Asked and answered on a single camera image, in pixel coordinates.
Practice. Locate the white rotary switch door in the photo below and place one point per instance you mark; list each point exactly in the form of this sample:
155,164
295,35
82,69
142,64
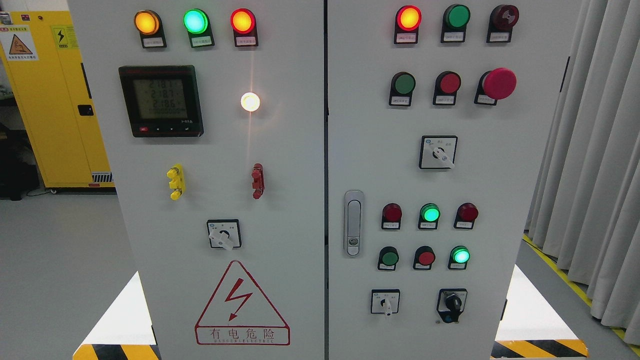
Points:
224,234

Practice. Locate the red terminal connector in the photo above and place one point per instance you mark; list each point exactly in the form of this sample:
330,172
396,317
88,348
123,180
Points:
258,184

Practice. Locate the dark red indicator lower left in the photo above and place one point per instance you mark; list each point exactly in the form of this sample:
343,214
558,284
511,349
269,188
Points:
391,217

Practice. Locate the dark red indicator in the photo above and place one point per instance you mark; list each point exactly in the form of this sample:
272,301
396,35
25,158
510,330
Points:
391,217
465,217

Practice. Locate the small clear indicator lamp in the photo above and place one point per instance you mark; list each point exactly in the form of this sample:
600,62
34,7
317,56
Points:
250,102

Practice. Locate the green lit indicator lower middle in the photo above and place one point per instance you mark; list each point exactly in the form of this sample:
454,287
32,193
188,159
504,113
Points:
429,216

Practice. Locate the green push button upper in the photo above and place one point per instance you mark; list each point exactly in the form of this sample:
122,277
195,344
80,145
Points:
402,86

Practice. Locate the grey electrical cabinet left door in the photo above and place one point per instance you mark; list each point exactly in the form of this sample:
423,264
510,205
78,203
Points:
282,232

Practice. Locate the grey electrical cabinet door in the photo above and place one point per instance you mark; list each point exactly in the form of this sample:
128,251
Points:
282,232
374,147

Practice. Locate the red push button lower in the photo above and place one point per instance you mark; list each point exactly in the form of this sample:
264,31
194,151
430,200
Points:
424,258

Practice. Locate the red push button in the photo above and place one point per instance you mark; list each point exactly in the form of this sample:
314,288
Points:
424,258
446,88

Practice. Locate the grey electrical cabinet right door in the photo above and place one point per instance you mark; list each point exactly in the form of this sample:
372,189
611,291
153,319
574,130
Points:
374,147

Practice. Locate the yellow terminal connector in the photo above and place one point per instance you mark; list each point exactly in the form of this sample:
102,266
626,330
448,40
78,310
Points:
176,176

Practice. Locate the dark red indicator lower right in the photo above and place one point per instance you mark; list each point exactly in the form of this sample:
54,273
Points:
465,217

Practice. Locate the red electric danger warning sticker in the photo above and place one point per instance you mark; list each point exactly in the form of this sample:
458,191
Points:
239,313

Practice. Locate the green lit push button lower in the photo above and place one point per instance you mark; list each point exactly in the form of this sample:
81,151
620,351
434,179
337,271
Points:
458,258

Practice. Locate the red push button upper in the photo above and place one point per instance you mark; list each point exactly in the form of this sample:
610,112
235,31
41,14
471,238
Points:
446,88

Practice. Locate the red indicator light left door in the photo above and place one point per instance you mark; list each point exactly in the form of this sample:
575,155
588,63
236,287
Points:
245,28

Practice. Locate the black digital power meter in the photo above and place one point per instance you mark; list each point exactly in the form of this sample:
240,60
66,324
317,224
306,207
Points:
162,101

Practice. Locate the red lit indicator right door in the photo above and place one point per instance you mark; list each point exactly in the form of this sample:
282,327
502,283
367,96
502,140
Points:
406,27

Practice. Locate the green indicator light top left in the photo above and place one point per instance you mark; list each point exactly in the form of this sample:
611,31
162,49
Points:
198,28

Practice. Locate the red mushroom emergency stop button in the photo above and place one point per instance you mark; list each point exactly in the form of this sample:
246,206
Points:
494,85

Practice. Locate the green indicator top right door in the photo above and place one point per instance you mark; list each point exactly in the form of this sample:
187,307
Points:
454,24

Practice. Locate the yellow indicator light top left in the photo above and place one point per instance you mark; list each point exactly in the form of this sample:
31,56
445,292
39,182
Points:
150,28

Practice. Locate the dark red buzzer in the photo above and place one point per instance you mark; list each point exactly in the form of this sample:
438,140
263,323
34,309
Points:
501,23

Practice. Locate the white base yellow black stripes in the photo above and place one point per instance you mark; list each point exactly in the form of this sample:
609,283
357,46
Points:
529,330

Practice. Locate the grey curtain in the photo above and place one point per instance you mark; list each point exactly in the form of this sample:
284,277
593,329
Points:
586,206

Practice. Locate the yellow safety storage cabinet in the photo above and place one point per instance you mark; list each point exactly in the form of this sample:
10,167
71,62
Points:
42,57

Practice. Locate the silver cabinet door handle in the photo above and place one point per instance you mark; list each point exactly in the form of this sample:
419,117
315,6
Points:
352,216

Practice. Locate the white rotary switch right upper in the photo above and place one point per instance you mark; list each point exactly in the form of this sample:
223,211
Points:
438,152

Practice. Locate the white rotary switch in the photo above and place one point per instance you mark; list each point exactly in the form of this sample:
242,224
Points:
438,152
385,301

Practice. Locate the white rotary switch bottom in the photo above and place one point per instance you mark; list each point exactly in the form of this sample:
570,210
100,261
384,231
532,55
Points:
385,301

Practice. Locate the black selector knob switch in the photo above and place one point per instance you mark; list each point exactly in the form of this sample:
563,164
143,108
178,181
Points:
451,304

